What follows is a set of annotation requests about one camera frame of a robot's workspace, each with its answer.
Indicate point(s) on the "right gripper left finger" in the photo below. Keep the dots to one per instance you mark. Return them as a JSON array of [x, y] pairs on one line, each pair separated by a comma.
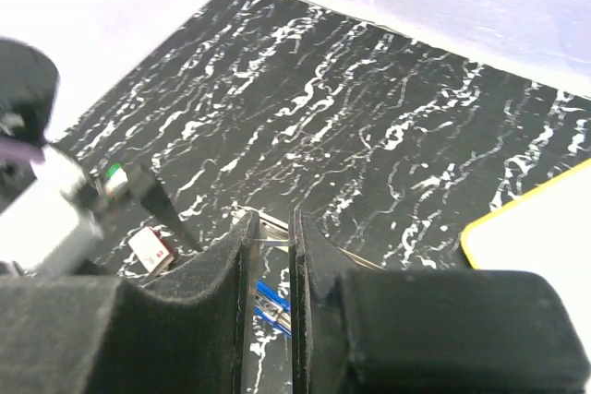
[[185, 332]]

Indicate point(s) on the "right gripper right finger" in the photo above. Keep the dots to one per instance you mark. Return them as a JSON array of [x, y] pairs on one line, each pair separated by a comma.
[[359, 330]]

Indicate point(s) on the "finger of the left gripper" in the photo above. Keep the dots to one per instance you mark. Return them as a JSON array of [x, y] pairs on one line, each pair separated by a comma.
[[147, 189]]

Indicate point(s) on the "red staple box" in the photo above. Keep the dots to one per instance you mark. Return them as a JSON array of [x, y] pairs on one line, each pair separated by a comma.
[[152, 252]]

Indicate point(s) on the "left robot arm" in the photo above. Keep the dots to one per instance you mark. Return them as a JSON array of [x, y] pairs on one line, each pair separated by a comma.
[[53, 212]]

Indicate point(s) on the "yellow framed whiteboard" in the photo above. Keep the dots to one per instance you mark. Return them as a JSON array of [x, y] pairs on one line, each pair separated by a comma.
[[547, 228]]

